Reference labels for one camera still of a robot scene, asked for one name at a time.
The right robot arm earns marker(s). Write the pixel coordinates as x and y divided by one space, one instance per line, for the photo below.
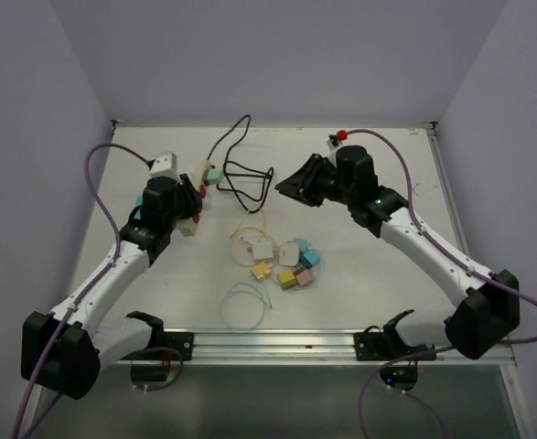
484 310

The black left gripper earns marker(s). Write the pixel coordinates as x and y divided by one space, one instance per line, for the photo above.
191 195

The aluminium table edge rail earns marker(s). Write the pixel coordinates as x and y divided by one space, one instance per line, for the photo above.
203 284

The pink charger plug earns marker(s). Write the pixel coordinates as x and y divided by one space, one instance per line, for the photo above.
304 277

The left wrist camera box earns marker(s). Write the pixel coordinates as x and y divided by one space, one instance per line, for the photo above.
165 165

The beige power strip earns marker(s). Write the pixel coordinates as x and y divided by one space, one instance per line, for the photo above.
189 227

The green charger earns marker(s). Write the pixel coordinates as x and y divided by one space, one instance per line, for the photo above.
213 176

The yellow charger plug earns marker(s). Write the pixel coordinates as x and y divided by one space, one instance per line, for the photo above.
261 272
286 279

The right wrist camera red mount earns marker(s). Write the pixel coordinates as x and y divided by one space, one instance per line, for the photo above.
336 140

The teal charger plug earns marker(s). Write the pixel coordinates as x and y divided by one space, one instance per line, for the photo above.
301 243
311 258

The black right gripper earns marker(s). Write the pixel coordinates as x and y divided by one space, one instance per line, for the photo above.
302 183

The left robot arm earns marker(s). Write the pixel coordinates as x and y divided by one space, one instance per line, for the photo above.
66 349

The white charger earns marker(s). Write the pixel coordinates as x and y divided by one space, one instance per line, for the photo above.
262 251
289 254

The teal triangular power socket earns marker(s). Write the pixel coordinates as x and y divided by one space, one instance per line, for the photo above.
137 206

